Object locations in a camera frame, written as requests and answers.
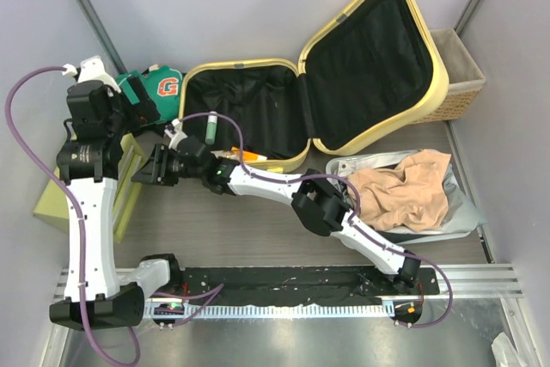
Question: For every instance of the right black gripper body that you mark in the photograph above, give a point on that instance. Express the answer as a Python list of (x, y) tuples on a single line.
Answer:
[(178, 168)]

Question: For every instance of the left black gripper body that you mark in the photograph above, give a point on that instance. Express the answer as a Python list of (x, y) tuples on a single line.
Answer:
[(126, 117)]

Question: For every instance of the yellow-green drawer box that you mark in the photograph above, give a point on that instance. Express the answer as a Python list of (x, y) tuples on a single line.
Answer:
[(52, 206)]

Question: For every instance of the yellow hard-shell suitcase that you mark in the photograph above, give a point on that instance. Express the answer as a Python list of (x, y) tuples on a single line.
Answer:
[(371, 70)]

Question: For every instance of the beige sock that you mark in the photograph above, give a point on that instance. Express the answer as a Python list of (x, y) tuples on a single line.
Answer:
[(410, 194)]

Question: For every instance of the white plastic mesh basket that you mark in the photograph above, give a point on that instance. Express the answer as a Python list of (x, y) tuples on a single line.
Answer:
[(429, 236)]

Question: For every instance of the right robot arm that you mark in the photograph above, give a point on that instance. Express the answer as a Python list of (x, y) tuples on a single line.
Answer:
[(318, 204)]

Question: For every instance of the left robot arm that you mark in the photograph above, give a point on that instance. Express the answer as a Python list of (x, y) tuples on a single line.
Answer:
[(88, 172)]

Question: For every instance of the green jersey with G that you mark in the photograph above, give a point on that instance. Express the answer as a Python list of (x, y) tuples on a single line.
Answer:
[(163, 84)]

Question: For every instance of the beige cosmetic bottle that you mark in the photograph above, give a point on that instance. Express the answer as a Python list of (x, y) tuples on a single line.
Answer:
[(228, 154)]

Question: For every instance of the green white tube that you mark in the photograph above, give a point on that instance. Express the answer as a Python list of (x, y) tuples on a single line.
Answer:
[(211, 128)]

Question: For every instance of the orange tube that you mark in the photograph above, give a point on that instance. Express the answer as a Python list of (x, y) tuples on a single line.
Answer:
[(248, 156)]

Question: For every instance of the wicker basket with liner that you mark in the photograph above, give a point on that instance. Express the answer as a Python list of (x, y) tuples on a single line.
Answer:
[(465, 77)]

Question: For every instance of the white crumpled plastic bag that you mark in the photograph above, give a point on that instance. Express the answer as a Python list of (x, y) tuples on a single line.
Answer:
[(505, 354)]

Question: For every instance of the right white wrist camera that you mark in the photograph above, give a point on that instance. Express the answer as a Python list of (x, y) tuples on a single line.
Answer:
[(174, 132)]

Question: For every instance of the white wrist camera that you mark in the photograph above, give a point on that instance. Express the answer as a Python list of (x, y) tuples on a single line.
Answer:
[(91, 69), (174, 132)]

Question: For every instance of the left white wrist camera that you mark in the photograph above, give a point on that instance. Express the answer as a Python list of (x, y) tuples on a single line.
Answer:
[(91, 69)]

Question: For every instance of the white slotted cable duct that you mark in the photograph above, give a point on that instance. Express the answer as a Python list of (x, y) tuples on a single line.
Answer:
[(154, 310)]

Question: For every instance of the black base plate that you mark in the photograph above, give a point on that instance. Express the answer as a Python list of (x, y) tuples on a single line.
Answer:
[(290, 286)]

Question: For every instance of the aluminium rail frame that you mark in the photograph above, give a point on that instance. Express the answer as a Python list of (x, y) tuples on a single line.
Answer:
[(479, 302)]

